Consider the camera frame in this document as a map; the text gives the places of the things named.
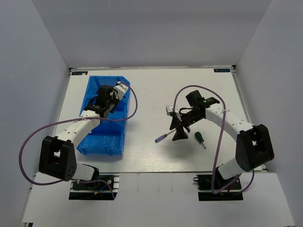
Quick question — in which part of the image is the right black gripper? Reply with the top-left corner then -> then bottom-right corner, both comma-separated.
169,110 -> 204,141

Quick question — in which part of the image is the blue red screwdriver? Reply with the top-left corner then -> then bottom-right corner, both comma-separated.
154,129 -> 176,143

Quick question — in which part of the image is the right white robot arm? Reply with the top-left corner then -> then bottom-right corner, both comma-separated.
166,90 -> 274,193

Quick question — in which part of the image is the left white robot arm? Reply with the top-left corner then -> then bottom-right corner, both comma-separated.
39,83 -> 128,189

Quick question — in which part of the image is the dark green stubby screwdriver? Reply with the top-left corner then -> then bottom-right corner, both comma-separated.
195,131 -> 206,149

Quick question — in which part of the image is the blue plastic bin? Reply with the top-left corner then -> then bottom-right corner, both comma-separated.
77,76 -> 130,156

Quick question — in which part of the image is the left blue corner label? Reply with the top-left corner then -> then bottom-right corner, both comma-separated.
71,71 -> 88,76

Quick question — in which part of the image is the blue corner label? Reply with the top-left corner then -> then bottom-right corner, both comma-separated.
71,71 -> 88,76
214,68 -> 231,73

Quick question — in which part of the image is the right blue corner label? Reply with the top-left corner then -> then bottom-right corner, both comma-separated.
214,68 -> 231,73

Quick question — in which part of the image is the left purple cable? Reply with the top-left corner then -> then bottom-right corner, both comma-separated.
18,81 -> 139,199

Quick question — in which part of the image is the purple cable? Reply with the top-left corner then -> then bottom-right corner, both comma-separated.
18,81 -> 139,199
173,84 -> 255,194

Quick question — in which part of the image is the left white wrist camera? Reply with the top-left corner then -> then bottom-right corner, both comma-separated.
114,81 -> 129,100

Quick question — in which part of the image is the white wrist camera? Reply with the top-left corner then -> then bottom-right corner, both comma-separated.
166,105 -> 176,117
114,81 -> 129,100

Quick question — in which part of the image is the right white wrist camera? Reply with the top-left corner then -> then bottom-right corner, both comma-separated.
166,105 -> 176,117

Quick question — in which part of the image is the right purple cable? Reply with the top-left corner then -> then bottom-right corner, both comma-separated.
173,84 -> 255,194

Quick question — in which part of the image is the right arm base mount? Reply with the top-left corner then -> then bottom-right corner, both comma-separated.
194,174 -> 244,201

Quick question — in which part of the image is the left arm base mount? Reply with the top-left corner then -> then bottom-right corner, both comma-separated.
69,174 -> 119,201

